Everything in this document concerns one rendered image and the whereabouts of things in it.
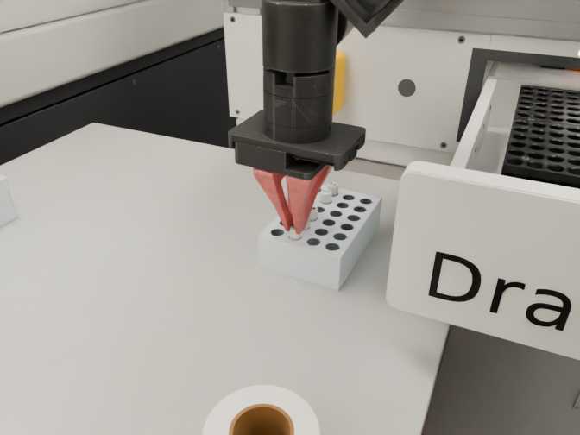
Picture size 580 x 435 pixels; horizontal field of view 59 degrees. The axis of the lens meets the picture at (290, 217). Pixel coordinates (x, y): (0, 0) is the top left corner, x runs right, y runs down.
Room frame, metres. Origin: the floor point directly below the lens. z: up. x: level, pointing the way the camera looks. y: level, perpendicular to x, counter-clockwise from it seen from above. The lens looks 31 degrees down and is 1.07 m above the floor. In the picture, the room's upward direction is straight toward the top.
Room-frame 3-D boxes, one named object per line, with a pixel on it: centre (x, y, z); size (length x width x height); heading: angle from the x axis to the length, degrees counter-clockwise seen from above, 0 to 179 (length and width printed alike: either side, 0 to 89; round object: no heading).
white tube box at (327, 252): (0.45, -0.03, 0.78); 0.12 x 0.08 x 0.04; 154
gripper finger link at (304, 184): (0.41, 0.00, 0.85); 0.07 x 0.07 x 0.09; 65
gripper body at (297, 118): (0.41, -0.01, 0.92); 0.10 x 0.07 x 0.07; 65
